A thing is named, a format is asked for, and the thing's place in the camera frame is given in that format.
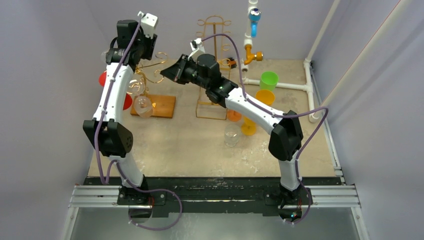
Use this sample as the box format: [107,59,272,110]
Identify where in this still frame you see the clear stemmed glass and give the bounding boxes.
[127,78,153,118]

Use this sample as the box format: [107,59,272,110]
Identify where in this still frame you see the red plastic goblet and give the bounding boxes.
[98,70,133,111]

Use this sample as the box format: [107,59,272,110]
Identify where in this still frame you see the clear wine glass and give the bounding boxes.
[100,50,109,63]

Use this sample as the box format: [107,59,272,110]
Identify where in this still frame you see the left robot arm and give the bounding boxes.
[82,14,158,205]

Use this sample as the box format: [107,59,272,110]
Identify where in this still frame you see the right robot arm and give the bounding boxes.
[160,54,304,204]

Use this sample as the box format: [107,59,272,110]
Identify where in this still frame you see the small black orange object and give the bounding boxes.
[226,57,237,69]

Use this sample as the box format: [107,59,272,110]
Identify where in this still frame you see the orange plastic goblet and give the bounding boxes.
[226,109,242,122]

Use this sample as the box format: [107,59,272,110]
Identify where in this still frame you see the orange faucet tap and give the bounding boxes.
[244,44,264,66]

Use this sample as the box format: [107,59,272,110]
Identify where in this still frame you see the small clear tumbler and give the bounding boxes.
[224,124,240,147]

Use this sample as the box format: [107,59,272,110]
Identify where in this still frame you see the green plastic cup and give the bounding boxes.
[259,71,279,92]

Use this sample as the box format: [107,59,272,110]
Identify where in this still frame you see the yellow goblet rear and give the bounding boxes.
[255,89,276,106]

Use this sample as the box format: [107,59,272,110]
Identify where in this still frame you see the yellow goblet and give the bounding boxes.
[241,117,257,136]
[255,89,276,106]

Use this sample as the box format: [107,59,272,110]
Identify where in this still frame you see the yellow goblet front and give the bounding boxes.
[241,117,257,136]

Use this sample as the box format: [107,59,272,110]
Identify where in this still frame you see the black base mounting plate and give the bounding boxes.
[83,176,314,219]

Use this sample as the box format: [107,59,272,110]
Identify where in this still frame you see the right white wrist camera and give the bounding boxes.
[189,37,206,62]

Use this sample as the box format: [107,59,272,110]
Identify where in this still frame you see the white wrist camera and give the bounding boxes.
[189,37,206,62]
[137,11,159,39]

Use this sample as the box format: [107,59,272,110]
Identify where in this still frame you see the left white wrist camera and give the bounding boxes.
[137,11,159,39]

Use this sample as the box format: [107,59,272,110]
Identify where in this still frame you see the gold tall wire rack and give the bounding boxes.
[195,15,232,121]

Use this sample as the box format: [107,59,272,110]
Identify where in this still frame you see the white pvc pipe frame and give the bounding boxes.
[239,0,340,111]

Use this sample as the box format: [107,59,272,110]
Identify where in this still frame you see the aluminium rail frame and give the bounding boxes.
[69,183,370,240]

